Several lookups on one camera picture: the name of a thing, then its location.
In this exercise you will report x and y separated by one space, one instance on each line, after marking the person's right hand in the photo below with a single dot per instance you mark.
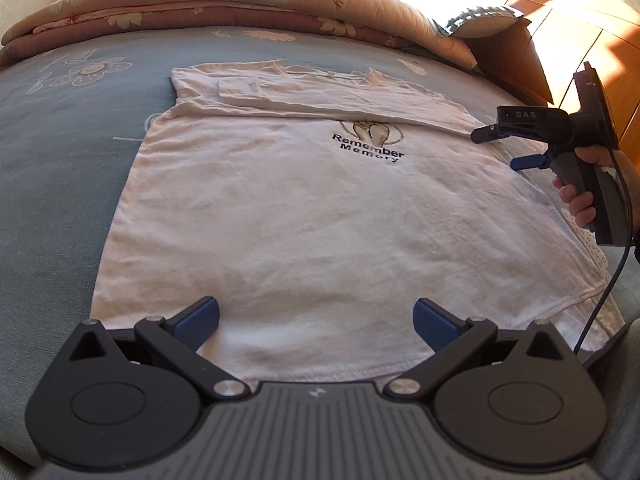
580 205

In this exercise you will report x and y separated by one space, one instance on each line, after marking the bed with blue floral sheet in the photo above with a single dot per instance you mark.
65 160

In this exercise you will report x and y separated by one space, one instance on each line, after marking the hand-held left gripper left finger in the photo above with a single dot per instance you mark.
197 321

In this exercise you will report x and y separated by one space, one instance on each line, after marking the cream pillow with teal fringe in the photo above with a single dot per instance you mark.
475 10

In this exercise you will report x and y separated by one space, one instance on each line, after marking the white long-sleeve printed shirt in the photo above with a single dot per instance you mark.
325 220

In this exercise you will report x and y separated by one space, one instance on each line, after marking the pink floral quilt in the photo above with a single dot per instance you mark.
225 5

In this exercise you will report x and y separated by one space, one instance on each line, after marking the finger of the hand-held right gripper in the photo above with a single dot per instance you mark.
487 134
530 162

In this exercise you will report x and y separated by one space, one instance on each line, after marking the wooden headboard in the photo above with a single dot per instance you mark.
565 45

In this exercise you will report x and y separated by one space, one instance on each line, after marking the person's grey pants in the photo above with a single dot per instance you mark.
622 410

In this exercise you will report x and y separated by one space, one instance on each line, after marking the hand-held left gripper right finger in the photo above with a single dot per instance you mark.
434 325

